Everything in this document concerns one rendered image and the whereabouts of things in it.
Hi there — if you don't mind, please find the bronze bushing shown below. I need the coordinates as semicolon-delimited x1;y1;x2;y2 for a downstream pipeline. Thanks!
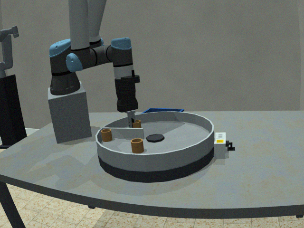
101;129;112;142
133;120;141;128
131;138;144;154

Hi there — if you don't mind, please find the blue crate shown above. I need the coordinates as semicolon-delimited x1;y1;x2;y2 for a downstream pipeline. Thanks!
142;108;184;114

